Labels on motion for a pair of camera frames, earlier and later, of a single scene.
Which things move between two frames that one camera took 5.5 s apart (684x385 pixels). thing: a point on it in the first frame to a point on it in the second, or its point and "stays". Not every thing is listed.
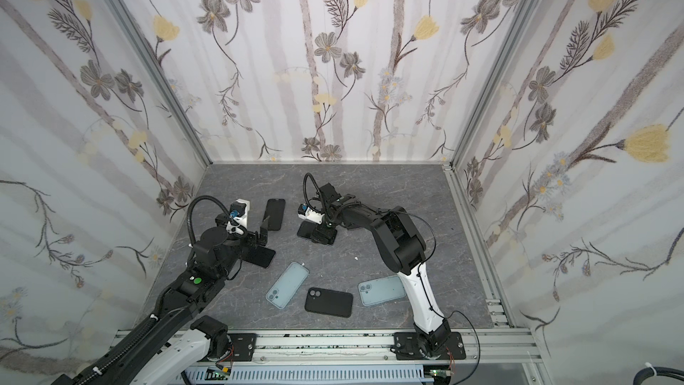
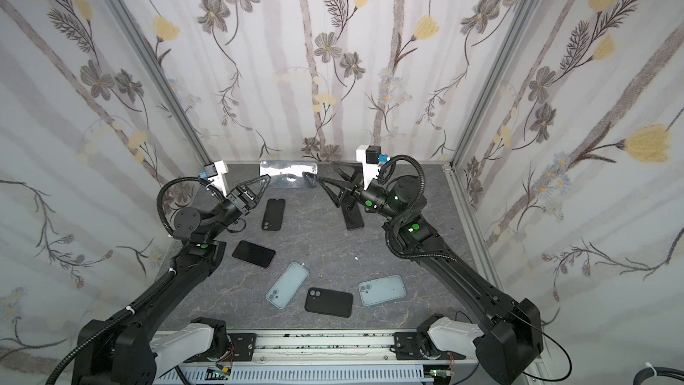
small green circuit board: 215,374 stays
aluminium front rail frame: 502,345 stays
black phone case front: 329,301 stays
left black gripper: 252,240 to 239,202
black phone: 274,212 stays
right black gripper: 323,230 to 354,192
